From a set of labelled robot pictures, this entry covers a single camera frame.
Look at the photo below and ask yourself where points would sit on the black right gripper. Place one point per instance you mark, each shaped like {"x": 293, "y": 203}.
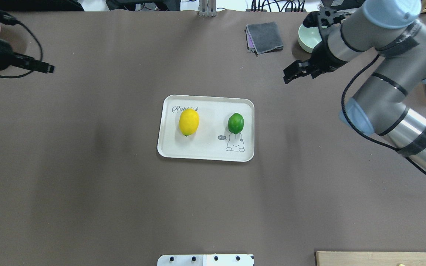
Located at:
{"x": 323, "y": 58}

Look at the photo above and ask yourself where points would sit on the green lime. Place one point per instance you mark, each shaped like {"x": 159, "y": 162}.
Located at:
{"x": 235, "y": 123}

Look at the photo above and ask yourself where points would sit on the yellow lemon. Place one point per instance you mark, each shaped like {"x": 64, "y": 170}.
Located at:
{"x": 189, "y": 122}

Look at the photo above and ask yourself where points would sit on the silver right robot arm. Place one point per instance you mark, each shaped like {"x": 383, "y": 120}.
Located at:
{"x": 393, "y": 29}

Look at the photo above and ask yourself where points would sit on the white rabbit tray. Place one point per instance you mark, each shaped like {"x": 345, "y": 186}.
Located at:
{"x": 212, "y": 140}

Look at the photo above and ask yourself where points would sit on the mint green bowl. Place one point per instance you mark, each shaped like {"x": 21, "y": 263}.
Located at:
{"x": 308, "y": 38}

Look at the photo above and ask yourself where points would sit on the grey folded cloth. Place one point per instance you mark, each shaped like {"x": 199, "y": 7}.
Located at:
{"x": 265, "y": 37}

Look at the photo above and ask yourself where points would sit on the purple cloth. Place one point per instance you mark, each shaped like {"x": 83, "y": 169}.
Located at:
{"x": 250, "y": 45}

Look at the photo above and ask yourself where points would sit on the wooden cutting board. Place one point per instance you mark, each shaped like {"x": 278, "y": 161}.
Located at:
{"x": 347, "y": 258}

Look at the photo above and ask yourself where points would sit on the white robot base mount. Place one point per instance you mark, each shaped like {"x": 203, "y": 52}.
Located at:
{"x": 206, "y": 260}

